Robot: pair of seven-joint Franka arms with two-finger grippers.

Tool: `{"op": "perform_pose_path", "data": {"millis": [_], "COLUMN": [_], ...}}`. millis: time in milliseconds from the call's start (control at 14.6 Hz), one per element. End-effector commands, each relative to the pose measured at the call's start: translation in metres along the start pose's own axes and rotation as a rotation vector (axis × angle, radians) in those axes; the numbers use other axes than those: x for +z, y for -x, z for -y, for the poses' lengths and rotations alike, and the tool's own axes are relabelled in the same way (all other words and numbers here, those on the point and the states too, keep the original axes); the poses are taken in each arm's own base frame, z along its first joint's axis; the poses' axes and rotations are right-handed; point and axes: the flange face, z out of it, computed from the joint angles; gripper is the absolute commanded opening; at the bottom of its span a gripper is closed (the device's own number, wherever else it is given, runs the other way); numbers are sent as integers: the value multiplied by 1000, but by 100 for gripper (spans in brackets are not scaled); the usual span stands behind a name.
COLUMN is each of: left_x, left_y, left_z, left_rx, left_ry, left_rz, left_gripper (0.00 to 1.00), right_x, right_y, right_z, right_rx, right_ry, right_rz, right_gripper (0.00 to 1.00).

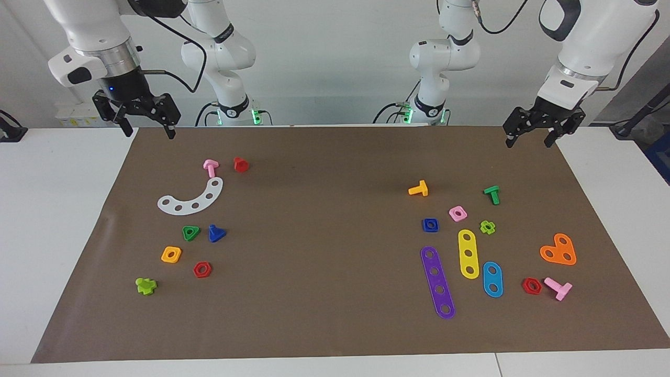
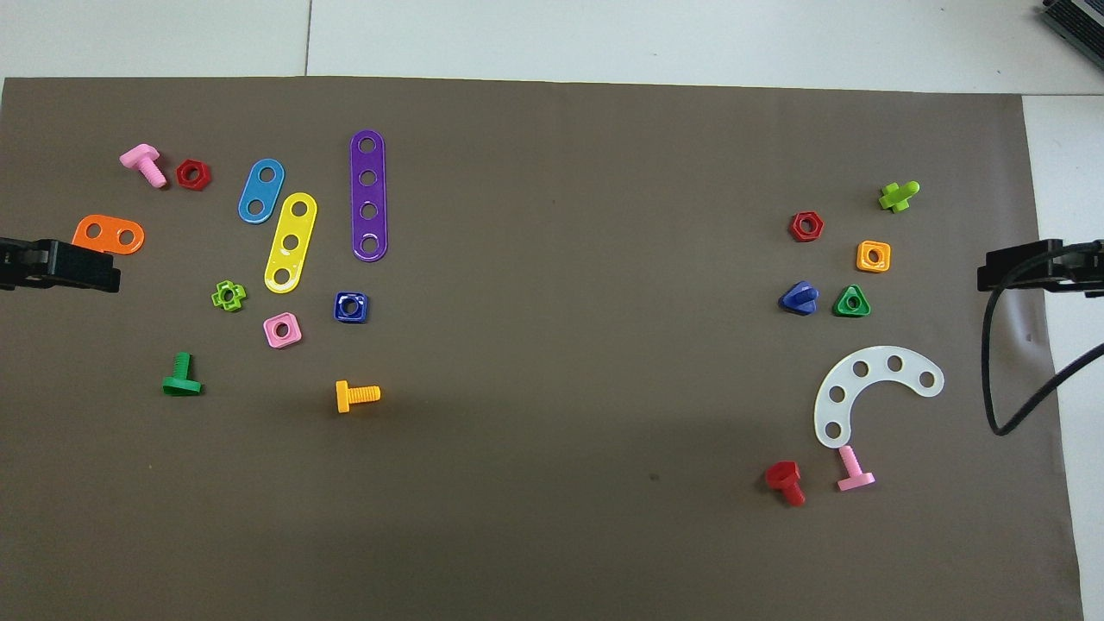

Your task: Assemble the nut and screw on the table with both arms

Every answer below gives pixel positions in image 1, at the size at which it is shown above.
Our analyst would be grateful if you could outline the large pink plastic screw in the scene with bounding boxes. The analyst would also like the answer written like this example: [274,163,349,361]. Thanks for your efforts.
[543,277,573,302]

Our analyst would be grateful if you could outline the black stand pole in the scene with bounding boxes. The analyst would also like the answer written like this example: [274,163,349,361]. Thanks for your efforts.
[610,84,670,139]

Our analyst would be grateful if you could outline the white curved five-hole plate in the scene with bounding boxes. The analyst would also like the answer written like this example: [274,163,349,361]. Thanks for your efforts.
[157,176,224,216]

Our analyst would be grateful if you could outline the blue box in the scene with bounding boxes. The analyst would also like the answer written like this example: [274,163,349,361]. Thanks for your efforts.
[644,131,670,184]

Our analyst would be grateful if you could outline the orange heart three-hole plate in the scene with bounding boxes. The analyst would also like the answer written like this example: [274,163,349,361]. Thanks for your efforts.
[540,233,577,266]

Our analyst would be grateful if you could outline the yellow three-hole plastic plate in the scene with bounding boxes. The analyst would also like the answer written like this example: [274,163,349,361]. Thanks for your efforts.
[458,229,481,280]

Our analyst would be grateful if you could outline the blue two-hole plastic plate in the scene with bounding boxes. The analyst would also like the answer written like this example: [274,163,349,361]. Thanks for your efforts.
[482,261,504,298]

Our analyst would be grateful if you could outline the purple four-hole plastic plate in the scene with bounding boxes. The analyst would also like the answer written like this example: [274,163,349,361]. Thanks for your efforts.
[420,246,456,320]

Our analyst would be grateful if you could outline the brown table mat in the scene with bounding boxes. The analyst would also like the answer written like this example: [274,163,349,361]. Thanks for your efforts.
[30,126,670,364]

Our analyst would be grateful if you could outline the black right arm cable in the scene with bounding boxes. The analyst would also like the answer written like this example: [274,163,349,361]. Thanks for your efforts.
[137,5,210,94]

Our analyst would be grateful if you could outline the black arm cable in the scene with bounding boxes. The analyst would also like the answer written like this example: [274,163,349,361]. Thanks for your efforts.
[137,5,210,94]
[471,0,661,92]

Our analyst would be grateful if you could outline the black right base cable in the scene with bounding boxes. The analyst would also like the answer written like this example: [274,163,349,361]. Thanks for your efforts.
[195,101,216,127]

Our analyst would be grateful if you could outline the black base cable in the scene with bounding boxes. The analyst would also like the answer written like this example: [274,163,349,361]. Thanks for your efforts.
[373,102,406,125]
[195,101,216,127]

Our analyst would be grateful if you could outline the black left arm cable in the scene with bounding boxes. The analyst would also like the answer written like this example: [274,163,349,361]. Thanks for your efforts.
[471,0,661,92]

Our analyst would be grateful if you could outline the black clamp mount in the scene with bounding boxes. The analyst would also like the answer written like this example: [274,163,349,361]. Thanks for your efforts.
[0,110,28,143]

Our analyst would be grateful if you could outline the black left base cable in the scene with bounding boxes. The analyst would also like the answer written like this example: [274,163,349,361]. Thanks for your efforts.
[373,102,406,125]

